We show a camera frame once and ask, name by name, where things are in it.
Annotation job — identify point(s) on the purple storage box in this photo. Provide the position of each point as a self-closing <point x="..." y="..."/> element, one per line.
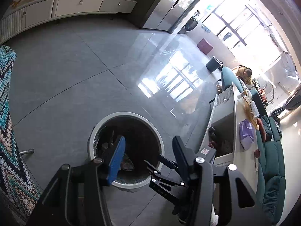
<point x="205" y="46"/>

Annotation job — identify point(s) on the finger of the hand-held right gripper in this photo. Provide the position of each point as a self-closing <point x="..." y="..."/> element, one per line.
<point x="152" y="167"/>
<point x="167" y="162"/>

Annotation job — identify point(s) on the white coffee table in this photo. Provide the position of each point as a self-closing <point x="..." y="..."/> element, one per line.
<point x="225" y="113"/>

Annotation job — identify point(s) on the front loading washing machine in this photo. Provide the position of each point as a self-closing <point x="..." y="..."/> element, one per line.
<point x="190" y="24"/>

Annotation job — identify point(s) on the zigzag knitted blanket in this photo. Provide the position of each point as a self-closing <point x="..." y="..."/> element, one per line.
<point x="14" y="157"/>

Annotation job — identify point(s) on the teal sofa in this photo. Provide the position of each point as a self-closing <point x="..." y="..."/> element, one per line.
<point x="272" y="169"/>

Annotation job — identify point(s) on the long golden dragon figurine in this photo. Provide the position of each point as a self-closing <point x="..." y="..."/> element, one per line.
<point x="22" y="1"/>

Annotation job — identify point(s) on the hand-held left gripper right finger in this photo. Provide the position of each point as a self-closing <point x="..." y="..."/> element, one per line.
<point x="185" y="160"/>

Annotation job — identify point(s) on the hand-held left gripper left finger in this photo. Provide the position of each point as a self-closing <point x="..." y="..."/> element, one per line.
<point x="116" y="162"/>

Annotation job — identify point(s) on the metal furniture leg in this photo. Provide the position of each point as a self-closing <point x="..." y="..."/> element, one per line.
<point x="27" y="151"/>

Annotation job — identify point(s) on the dark wrapper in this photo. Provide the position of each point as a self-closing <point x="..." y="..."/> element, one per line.
<point x="128" y="163"/>

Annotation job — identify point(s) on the white rimmed trash can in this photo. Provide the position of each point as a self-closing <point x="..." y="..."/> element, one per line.
<point x="150" y="131"/>

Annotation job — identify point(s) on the silver refrigerator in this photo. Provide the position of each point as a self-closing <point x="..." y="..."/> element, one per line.
<point x="164" y="4"/>

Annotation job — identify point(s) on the dark plastic bin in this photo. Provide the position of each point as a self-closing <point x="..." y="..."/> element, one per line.
<point x="213" y="64"/>

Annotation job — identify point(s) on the white television cabinet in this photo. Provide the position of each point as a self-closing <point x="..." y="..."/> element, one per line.
<point x="77" y="4"/>

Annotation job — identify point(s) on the purple plastic bag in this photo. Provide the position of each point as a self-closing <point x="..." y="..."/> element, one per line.
<point x="247" y="135"/>

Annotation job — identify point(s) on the black framed window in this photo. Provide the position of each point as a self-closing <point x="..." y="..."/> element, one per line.
<point x="232" y="26"/>

